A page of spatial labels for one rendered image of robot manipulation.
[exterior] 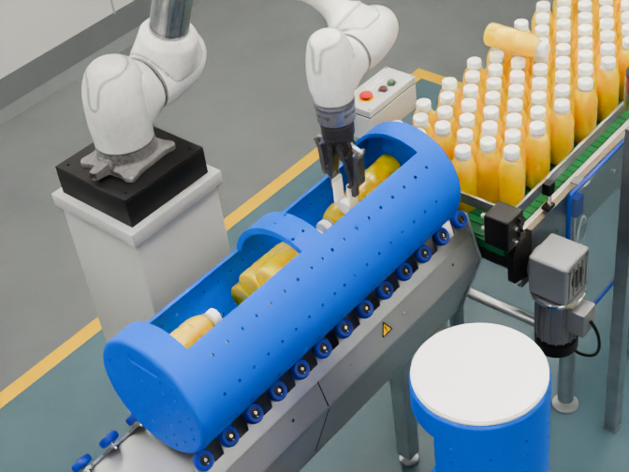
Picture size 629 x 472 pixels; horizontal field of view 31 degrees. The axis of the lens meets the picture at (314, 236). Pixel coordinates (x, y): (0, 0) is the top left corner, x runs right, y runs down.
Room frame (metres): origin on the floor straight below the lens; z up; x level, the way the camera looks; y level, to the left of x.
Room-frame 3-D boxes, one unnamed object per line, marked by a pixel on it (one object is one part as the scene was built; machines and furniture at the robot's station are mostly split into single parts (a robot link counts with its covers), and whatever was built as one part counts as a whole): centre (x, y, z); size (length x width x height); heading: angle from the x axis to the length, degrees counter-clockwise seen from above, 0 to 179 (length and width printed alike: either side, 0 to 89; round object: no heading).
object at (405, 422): (2.22, -0.18, 0.31); 0.06 x 0.06 x 0.63; 45
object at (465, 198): (2.27, -0.34, 0.96); 0.40 x 0.01 x 0.03; 45
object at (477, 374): (1.58, -0.29, 1.03); 0.28 x 0.28 x 0.01
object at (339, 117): (2.10, -0.09, 1.36); 0.09 x 0.09 x 0.06
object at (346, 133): (2.10, -0.09, 1.29); 0.08 x 0.07 x 0.09; 44
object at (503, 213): (2.10, -0.45, 0.95); 0.10 x 0.07 x 0.10; 45
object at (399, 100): (2.57, -0.22, 1.05); 0.20 x 0.10 x 0.10; 135
